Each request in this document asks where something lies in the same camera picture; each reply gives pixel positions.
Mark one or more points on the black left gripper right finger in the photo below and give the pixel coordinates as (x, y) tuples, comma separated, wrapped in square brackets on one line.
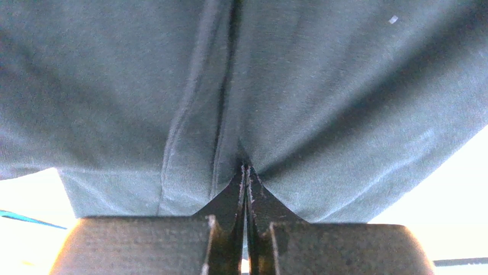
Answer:
[(280, 242)]

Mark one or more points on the teal folded shirt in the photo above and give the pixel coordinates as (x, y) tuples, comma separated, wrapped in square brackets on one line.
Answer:
[(15, 216)]

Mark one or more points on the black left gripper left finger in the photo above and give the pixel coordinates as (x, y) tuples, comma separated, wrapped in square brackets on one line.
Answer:
[(207, 242)]

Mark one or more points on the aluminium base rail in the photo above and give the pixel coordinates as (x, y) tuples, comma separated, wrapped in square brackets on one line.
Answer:
[(461, 261)]

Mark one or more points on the black t shirt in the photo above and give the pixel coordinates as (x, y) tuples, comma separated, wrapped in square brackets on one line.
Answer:
[(149, 107)]

